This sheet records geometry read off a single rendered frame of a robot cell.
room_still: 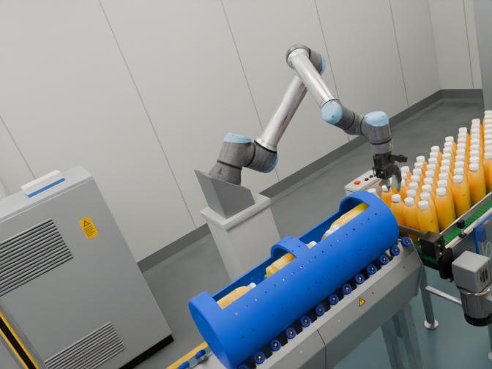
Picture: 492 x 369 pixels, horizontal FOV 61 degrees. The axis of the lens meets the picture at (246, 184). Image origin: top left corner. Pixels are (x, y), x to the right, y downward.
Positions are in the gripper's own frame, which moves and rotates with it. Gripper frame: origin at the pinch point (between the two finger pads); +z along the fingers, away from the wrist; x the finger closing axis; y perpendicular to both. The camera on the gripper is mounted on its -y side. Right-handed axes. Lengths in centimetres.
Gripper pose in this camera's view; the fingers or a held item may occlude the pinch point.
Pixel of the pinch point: (394, 188)
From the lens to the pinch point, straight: 204.7
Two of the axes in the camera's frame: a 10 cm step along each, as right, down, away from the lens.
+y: -8.0, 4.5, -4.0
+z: 3.1, 8.8, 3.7
